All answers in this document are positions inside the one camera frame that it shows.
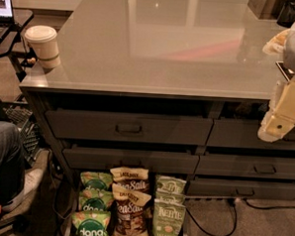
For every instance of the top right grey drawer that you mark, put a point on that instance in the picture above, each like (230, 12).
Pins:
(243, 134)

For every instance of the middle left grey drawer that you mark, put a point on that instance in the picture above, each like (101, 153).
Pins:
(104, 159)

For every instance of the bottom right grey drawer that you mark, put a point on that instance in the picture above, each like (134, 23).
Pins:
(241, 188)

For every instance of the black plastic crate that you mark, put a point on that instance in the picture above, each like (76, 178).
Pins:
(19, 113)

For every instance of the middle green dang chip bag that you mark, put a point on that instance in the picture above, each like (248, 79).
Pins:
(95, 199)

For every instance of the checkered fiducial marker board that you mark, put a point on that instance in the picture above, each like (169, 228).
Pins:
(286, 72)

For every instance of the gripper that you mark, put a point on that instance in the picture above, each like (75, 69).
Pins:
(280, 116)

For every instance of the green kettle jalapeno bag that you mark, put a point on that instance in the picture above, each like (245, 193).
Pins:
(170, 189)
(167, 218)

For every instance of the green dang chip bag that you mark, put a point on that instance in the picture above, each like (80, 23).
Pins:
(91, 222)
(95, 199)
(101, 181)

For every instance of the back green dang chip bag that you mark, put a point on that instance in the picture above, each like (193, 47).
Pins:
(101, 181)

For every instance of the front brown sea salt bag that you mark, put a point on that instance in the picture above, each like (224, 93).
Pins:
(130, 205)

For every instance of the white paper coffee cup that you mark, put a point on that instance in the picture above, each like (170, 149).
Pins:
(44, 43)

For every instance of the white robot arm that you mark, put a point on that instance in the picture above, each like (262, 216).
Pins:
(283, 43)

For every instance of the open bottom left drawer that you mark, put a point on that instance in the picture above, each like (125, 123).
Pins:
(71, 230)

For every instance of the top left grey drawer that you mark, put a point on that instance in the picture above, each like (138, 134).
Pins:
(128, 127)

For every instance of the dark wooden block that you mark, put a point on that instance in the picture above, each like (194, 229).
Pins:
(266, 9)

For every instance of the brown sea salt bag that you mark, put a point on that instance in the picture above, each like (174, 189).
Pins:
(131, 178)
(130, 205)

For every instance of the back brown sea salt bag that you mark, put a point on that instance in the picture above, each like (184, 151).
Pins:
(131, 178)

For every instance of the person leg in jeans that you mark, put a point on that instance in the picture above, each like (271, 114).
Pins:
(12, 169)

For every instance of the white sneaker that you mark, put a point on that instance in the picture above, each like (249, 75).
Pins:
(31, 182)

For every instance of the front green dang chip bag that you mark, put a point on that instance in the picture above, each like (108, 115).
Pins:
(91, 222)

